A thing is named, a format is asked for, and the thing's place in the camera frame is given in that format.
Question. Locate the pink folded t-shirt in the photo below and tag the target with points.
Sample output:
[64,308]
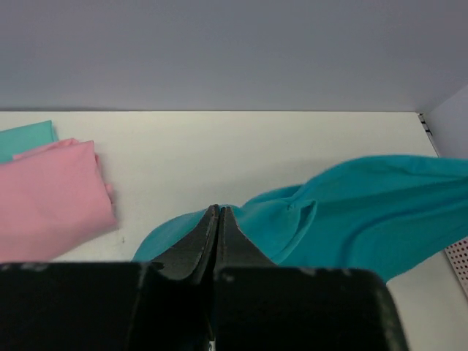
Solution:
[53,198]

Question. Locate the white perforated plastic basket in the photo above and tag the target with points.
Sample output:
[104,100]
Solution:
[457,255]

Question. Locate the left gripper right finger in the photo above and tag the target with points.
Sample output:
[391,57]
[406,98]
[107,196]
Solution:
[261,306]

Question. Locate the teal t-shirt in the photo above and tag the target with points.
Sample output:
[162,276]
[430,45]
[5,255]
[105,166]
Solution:
[385,214]

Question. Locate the mint green folded t-shirt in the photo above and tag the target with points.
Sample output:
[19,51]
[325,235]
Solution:
[20,139]

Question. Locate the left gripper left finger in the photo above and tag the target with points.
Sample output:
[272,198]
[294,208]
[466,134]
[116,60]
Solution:
[160,304]

